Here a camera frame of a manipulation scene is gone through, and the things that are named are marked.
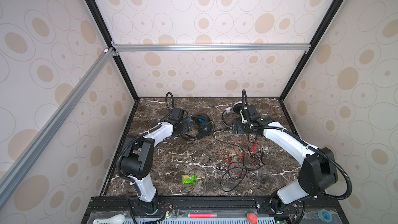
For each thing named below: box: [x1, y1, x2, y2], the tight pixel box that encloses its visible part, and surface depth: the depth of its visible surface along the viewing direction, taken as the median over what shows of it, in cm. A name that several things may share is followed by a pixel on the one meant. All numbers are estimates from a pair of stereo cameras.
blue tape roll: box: [318, 208, 333, 223], surface depth 72 cm
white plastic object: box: [92, 214, 126, 224], surface depth 71 cm
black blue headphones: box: [183, 113, 216, 141], surface depth 98 cm
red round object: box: [246, 212, 258, 224], surface depth 70 cm
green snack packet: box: [181, 174, 198, 185], surface depth 81 cm
